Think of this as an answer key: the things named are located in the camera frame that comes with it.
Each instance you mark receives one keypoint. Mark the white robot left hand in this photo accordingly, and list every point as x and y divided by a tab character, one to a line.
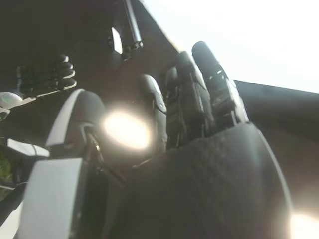
214	179

